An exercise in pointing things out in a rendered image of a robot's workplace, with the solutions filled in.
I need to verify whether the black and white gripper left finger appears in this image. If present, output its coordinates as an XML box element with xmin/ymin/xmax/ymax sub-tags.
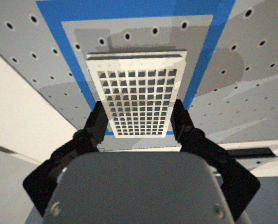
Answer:
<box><xmin>22</xmin><ymin>101</ymin><xmax>109</xmax><ymax>218</ymax></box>

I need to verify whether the blue tape outline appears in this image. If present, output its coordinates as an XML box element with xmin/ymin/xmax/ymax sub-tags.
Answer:
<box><xmin>35</xmin><ymin>0</ymin><xmax>236</xmax><ymax>111</ymax></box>

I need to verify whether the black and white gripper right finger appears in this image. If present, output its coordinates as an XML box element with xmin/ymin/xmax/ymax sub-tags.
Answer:
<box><xmin>170</xmin><ymin>99</ymin><xmax>261</xmax><ymax>223</ymax></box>

